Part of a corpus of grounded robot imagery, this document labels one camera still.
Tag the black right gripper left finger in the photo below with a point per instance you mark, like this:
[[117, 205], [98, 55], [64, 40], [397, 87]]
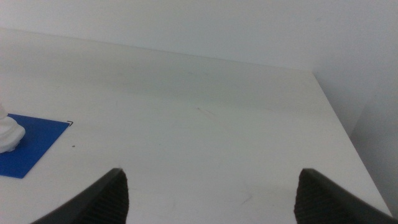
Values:
[[99, 205]]

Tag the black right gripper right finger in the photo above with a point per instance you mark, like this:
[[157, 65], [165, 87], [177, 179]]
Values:
[[323, 205]]

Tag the blue rectangular mat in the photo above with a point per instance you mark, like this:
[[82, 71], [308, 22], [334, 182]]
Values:
[[34, 140]]

